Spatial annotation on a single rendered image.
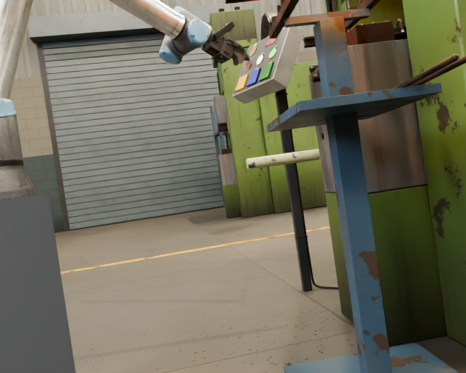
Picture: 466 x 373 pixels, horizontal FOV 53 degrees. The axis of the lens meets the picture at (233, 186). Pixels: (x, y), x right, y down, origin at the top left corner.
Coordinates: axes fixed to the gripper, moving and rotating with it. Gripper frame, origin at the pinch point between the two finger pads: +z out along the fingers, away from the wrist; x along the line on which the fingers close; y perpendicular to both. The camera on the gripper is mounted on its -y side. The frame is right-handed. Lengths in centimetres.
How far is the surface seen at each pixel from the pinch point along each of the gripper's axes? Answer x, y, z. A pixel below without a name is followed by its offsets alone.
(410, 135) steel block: 71, 36, 27
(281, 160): 7.7, 37.5, 26.3
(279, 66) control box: 6.8, -0.6, 12.5
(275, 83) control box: 4.5, 6.4, 14.3
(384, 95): 100, 51, -14
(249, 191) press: -378, -54, 239
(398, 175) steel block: 69, 48, 28
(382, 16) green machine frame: 41, -22, 31
